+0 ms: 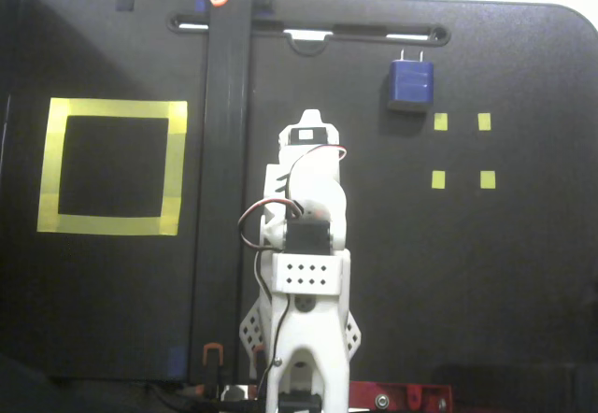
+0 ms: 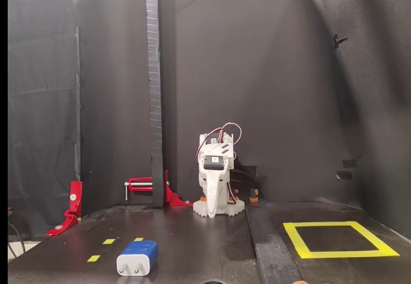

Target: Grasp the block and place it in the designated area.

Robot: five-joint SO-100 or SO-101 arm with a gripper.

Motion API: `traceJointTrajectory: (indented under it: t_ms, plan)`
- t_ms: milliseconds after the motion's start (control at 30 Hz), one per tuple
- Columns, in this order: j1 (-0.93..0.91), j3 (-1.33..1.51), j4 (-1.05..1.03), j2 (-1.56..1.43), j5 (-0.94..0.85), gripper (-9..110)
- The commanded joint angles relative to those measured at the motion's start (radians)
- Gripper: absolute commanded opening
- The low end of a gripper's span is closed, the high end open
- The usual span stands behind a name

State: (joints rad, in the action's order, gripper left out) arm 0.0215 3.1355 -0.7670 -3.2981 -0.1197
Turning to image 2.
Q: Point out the white gripper with motor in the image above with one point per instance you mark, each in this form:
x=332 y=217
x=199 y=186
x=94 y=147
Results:
x=214 y=162

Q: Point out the blue white charger block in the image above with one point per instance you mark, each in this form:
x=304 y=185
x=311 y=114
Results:
x=138 y=258

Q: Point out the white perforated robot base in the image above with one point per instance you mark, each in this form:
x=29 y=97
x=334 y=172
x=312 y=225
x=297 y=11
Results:
x=199 y=208

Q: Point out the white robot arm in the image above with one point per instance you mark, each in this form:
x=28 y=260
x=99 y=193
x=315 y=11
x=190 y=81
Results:
x=203 y=139

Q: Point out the orange black spring clamp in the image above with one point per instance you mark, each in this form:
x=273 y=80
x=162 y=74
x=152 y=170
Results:
x=254 y=199
x=203 y=198
x=300 y=282
x=236 y=195

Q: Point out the red corner clamp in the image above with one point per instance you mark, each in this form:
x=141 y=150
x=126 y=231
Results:
x=175 y=198
x=75 y=191

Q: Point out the black flat table strip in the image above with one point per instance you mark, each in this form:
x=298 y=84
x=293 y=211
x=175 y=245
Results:
x=273 y=258

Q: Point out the black tape piece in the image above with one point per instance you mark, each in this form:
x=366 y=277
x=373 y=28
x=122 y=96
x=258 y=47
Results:
x=348 y=163
x=343 y=175

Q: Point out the yellow tape square outline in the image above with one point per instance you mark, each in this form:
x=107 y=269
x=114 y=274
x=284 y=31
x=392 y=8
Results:
x=346 y=254

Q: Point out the black backdrop cloth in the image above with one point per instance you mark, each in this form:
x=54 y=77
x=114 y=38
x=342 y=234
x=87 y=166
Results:
x=273 y=56

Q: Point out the black plastic side sheet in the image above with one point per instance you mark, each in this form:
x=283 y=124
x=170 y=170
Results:
x=41 y=104

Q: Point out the black spring clip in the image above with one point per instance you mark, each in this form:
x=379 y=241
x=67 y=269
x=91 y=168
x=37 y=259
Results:
x=336 y=40

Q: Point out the black taped vertical post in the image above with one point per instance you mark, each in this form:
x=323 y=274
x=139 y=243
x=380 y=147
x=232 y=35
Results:
x=154 y=72

